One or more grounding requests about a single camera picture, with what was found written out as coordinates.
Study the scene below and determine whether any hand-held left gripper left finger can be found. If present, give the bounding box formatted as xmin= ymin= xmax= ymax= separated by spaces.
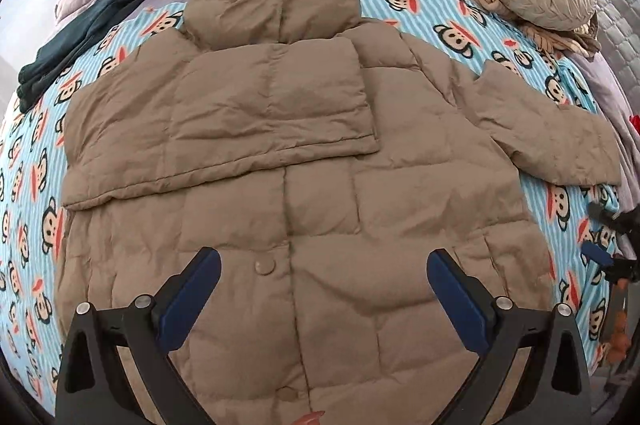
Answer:
xmin=54 ymin=246 xmax=223 ymax=425

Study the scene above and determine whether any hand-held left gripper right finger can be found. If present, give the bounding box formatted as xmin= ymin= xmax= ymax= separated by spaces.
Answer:
xmin=426 ymin=247 xmax=593 ymax=425

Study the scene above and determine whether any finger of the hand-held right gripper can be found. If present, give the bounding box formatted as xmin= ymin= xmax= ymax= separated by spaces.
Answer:
xmin=581 ymin=243 xmax=640 ymax=284
xmin=588 ymin=202 xmax=640 ymax=237

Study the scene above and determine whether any brown puffer jacket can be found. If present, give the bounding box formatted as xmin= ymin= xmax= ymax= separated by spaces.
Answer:
xmin=59 ymin=0 xmax=623 ymax=425

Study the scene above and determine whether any small orange object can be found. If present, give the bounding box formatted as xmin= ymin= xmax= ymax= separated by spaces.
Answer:
xmin=606 ymin=310 xmax=629 ymax=364

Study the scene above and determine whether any monkey print striped blanket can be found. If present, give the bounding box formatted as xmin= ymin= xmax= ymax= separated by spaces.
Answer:
xmin=0 ymin=0 xmax=626 ymax=406

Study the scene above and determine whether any grey quilted headboard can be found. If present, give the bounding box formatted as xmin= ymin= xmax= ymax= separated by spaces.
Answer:
xmin=585 ymin=0 xmax=640 ymax=106

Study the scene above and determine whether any dark teal garment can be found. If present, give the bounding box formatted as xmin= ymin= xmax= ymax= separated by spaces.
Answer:
xmin=16 ymin=0 xmax=157 ymax=113

